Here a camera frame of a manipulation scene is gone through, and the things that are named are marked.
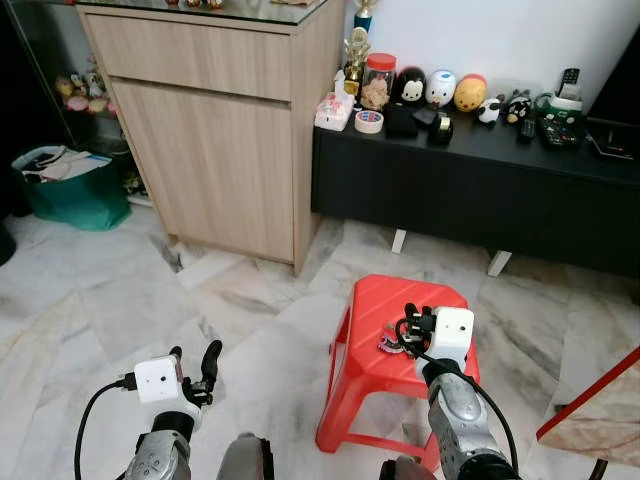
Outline clear jar with red lid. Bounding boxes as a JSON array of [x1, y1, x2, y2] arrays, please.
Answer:
[[361, 52, 398, 112]]

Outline grey right robot leg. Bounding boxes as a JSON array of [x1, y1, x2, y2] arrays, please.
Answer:
[[379, 455, 438, 480]]

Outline blue gold trophy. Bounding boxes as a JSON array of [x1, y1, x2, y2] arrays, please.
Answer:
[[352, 0, 382, 32]]

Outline green bag with papers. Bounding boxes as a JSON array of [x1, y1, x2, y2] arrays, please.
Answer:
[[11, 145, 132, 233]]

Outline marble table with red edge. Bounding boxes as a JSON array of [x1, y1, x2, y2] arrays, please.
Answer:
[[536, 346, 640, 470]]

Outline grey robot leg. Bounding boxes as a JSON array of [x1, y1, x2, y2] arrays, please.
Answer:
[[217, 432, 277, 480], [379, 455, 438, 480]]

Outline white tape roll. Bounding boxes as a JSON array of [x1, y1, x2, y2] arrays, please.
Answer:
[[354, 110, 386, 135]]

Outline black low sideboard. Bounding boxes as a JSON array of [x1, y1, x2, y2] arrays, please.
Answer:
[[311, 108, 640, 280]]

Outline green black desk telephone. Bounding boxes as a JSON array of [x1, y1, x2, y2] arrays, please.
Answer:
[[535, 92, 588, 152]]

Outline bunch of keys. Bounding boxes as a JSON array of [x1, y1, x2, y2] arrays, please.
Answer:
[[377, 326, 405, 357]]

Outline light wooden cabinet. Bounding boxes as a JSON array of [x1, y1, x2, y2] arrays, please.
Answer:
[[75, 0, 347, 276]]

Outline white pink tissue box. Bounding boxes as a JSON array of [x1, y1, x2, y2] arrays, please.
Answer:
[[314, 82, 358, 133]]

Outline red plastic stool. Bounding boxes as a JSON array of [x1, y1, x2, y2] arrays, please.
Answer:
[[315, 274, 482, 473]]

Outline yellow orange egg figure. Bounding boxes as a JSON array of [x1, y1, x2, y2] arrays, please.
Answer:
[[453, 73, 489, 113]]

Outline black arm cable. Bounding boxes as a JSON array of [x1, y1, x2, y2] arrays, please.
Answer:
[[74, 376, 138, 480], [394, 317, 521, 473]]

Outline white blue egg figure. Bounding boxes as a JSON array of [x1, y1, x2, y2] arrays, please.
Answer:
[[425, 69, 459, 109]]

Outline black wallet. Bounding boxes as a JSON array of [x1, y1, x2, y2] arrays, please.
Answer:
[[384, 103, 421, 139]]

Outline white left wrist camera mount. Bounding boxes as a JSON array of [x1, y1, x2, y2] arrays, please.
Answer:
[[134, 355, 187, 406]]

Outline grey left robot leg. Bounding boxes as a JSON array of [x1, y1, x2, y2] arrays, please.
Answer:
[[217, 432, 277, 480]]

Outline pink toy figures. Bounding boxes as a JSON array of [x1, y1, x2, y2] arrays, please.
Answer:
[[54, 68, 118, 118]]

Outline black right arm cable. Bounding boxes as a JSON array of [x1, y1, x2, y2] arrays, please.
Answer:
[[394, 317, 521, 473]]

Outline black cordless phone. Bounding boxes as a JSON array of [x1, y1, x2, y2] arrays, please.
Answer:
[[555, 67, 584, 102]]

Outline small white black figurine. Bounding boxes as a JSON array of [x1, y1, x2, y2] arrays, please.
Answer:
[[477, 95, 505, 125]]

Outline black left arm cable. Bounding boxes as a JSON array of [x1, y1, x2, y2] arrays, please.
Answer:
[[74, 376, 138, 480]]

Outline flat black tray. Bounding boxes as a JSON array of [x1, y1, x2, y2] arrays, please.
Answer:
[[588, 128, 639, 162]]

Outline black television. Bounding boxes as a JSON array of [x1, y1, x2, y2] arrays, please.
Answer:
[[584, 30, 640, 129]]

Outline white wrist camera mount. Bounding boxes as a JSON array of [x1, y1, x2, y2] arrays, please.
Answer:
[[430, 306, 477, 367], [134, 355, 187, 406]]

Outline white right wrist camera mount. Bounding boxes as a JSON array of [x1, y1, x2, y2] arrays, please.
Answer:
[[430, 306, 477, 367]]

